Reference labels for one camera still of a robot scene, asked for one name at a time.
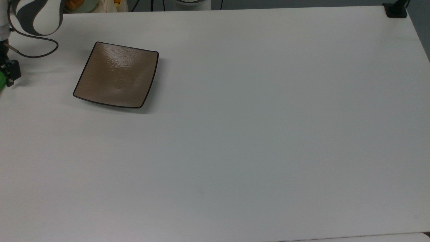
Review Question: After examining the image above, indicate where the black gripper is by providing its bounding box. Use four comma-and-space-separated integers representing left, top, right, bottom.
0, 39, 22, 87

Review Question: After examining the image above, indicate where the pale green round plate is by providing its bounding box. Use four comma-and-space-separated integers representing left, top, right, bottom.
63, 0, 100, 14

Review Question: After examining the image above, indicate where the square brown ceramic plate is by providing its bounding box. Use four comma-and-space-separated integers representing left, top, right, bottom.
73, 41, 160, 109

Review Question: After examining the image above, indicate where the beige cloth bag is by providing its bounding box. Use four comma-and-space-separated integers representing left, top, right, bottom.
90, 0, 129, 13

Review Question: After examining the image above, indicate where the white adjacent table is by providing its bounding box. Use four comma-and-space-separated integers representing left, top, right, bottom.
282, 231, 430, 242

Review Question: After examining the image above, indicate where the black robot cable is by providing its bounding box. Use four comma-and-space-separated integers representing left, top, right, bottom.
4, 20, 59, 59

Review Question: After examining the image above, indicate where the black table clamp mount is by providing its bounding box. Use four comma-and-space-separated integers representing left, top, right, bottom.
382, 0, 411, 18

